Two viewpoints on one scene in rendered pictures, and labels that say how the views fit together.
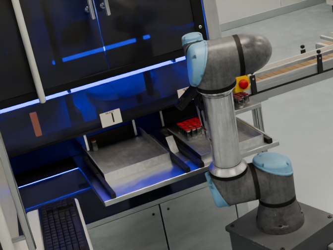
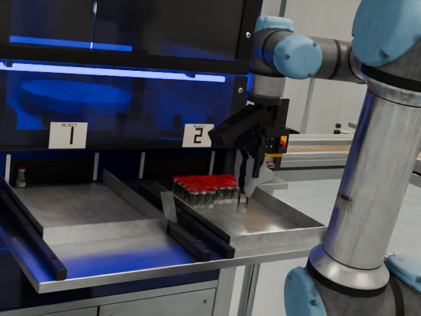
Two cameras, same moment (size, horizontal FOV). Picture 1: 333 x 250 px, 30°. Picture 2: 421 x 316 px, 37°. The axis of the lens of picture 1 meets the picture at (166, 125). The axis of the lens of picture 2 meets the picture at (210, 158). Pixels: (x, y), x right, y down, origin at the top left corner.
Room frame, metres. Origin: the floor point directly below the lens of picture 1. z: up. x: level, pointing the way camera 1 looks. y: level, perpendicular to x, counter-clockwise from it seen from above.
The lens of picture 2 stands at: (0.95, 0.29, 1.37)
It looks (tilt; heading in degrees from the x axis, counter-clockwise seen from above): 15 degrees down; 344
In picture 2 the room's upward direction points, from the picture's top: 8 degrees clockwise
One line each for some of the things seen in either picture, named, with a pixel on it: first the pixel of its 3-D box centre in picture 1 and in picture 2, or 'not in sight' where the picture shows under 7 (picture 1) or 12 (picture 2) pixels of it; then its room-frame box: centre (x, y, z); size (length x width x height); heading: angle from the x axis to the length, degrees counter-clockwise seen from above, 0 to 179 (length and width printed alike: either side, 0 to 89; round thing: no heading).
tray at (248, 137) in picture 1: (213, 135); (236, 210); (2.25, -0.17, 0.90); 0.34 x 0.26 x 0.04; 17
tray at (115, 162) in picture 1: (124, 152); (77, 200); (2.26, 0.19, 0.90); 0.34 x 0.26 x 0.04; 18
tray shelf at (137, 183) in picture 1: (171, 151); (160, 219); (2.25, 0.00, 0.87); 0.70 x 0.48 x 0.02; 108
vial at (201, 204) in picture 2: (194, 133); (202, 198); (2.30, -0.10, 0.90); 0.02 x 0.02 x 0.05
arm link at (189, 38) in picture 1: (194, 49); (272, 46); (2.13, -0.15, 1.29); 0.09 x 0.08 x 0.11; 2
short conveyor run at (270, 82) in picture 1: (279, 73); (307, 151); (2.77, -0.57, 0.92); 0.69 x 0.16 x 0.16; 108
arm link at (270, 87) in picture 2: not in sight; (265, 84); (2.14, -0.15, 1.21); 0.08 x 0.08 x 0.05
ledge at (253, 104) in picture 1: (240, 104); (256, 179); (2.60, -0.34, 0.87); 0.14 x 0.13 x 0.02; 18
